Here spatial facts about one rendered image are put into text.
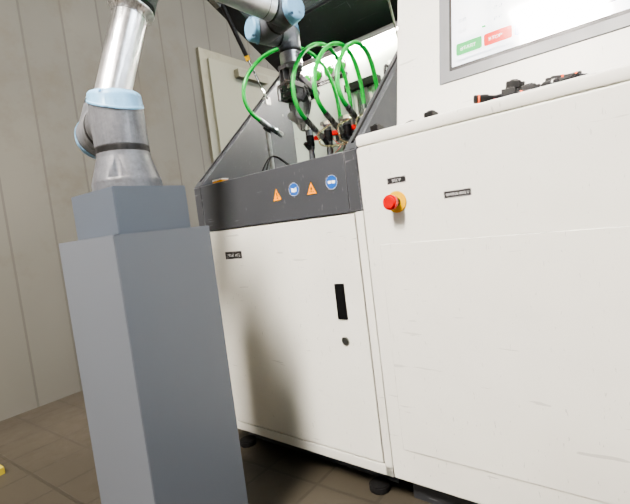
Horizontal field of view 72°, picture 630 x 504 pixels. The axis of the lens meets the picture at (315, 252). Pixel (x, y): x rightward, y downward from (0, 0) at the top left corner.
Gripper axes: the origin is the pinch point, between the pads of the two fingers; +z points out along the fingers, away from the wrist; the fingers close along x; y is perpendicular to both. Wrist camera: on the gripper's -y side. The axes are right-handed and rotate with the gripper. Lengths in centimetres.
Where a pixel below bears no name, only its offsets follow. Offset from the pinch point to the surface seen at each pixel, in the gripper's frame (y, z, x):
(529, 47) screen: -2, -3, 72
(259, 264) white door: 22, 44, -6
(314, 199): 22.6, 27.0, 19.6
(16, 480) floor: 75, 111, -88
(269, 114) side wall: -16.7, -14.3, -31.0
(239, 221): 22.6, 29.9, -12.9
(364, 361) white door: 22, 72, 30
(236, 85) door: -126, -86, -167
